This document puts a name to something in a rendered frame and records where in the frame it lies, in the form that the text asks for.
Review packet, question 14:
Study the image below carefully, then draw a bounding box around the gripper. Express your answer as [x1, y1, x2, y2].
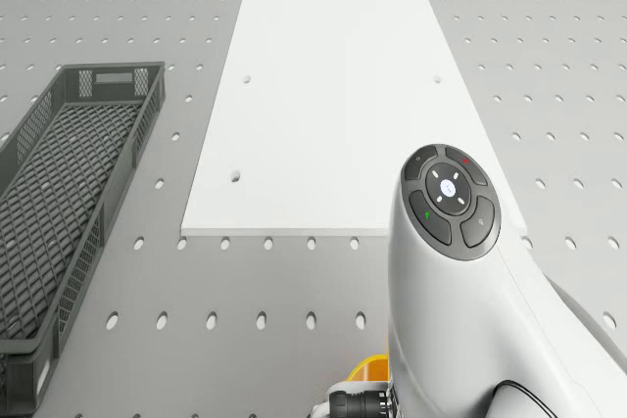
[312, 380, 398, 418]

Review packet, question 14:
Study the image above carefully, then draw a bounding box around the yellow bowl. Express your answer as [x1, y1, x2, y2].
[345, 353, 392, 383]

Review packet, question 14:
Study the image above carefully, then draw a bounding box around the white board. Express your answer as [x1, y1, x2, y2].
[180, 0, 529, 238]

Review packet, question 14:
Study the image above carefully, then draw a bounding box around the dark grey basket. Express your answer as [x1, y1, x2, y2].
[0, 61, 167, 417]

